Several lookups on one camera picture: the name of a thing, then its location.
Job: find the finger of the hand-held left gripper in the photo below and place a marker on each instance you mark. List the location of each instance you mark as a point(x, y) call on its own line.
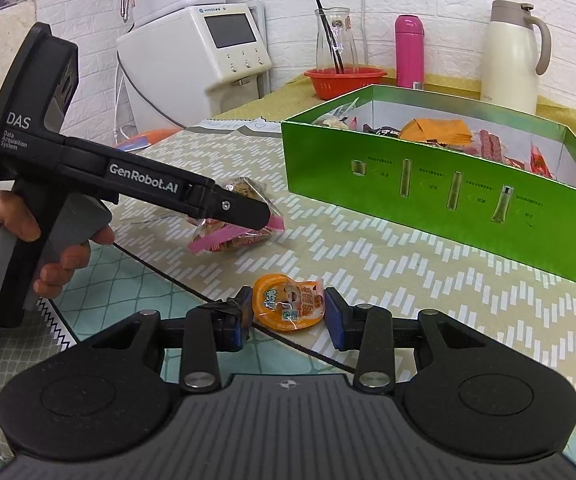
point(233, 212)

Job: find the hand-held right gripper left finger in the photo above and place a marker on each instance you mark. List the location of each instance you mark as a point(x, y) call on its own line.
point(244, 330)

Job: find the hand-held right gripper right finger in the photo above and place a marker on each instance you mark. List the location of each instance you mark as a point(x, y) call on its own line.
point(335, 325)

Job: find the pink striped clear packet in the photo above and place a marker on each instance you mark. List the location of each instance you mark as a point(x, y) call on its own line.
point(233, 241)

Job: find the orange lidded jelly cup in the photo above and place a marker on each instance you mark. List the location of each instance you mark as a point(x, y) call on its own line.
point(283, 302)

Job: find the clear biscuit packet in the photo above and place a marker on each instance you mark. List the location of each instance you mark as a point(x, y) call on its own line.
point(333, 120)

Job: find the green cardboard box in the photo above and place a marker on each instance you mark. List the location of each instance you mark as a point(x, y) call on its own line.
point(418, 180)

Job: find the orange snack packet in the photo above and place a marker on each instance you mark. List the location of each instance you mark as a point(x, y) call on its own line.
point(435, 131)

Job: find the red sausage snack packet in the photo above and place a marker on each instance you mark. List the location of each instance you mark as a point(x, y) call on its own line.
point(490, 145)

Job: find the orange plastic basin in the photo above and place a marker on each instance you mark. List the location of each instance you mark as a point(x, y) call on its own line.
point(163, 134)

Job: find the white water dispenser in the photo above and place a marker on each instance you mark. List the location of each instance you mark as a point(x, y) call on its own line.
point(178, 75)

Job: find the red plastic basket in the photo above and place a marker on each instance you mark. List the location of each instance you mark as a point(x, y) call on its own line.
point(348, 85)

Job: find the black straws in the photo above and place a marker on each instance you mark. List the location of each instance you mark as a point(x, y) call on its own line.
point(330, 35)

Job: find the glass carafe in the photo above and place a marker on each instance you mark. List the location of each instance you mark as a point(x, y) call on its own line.
point(348, 45)

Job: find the pink thermos bottle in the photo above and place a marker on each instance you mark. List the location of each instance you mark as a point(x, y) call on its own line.
point(409, 55)

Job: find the cream thermal jug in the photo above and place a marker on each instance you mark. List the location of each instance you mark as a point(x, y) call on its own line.
point(508, 70)

